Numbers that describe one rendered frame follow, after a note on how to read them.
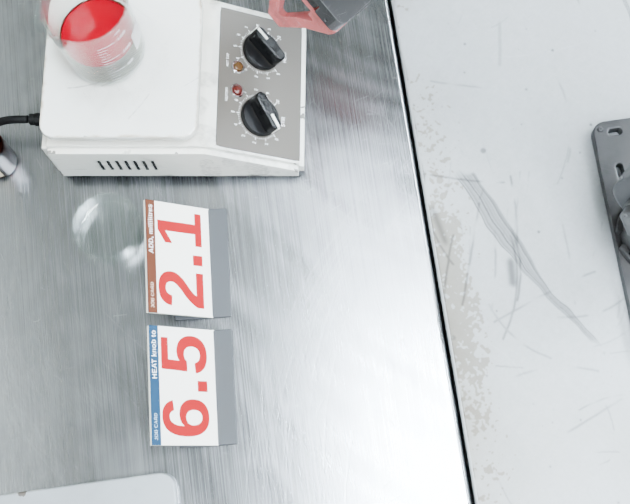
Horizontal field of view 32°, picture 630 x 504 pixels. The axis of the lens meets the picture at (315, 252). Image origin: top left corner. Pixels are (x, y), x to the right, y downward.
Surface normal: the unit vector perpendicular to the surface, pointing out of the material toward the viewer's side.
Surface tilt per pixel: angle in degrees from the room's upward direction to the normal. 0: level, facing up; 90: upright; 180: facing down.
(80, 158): 90
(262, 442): 0
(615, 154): 0
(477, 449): 0
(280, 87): 30
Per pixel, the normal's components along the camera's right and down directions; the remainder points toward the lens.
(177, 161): -0.01, 0.97
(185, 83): -0.04, -0.25
